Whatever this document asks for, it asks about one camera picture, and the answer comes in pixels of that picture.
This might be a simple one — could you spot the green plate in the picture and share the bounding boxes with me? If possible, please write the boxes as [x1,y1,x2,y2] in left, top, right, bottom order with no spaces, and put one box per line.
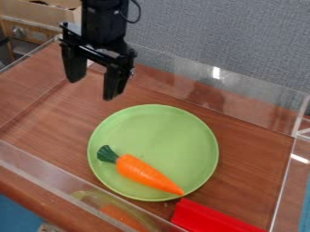
[87,104,220,201]

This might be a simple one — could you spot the orange toy carrot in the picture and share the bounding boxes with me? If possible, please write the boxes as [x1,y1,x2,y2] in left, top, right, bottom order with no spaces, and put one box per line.
[97,145,185,196]

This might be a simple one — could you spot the red plastic block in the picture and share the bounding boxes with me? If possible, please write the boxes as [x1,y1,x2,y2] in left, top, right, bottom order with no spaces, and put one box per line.
[173,198,267,232]

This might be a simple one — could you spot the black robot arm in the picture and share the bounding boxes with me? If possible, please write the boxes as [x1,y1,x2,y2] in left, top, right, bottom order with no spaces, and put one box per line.
[59,0,141,101]

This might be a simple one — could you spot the cardboard box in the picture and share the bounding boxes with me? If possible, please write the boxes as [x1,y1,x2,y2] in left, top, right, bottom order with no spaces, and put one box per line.
[0,0,82,31]

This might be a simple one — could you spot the clear acrylic enclosure wall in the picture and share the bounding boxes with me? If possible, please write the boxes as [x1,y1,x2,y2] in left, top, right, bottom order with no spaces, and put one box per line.
[0,42,310,232]

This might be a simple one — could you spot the black cable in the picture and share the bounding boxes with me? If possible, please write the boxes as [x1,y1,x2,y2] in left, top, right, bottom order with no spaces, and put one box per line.
[120,0,144,24]

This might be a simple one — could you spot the wooden shelf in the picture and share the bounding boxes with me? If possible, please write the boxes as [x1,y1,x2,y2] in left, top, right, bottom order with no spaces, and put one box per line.
[0,15,62,44]

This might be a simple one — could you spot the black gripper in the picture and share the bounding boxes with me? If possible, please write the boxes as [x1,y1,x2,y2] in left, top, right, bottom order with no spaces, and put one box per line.
[59,21,137,101]

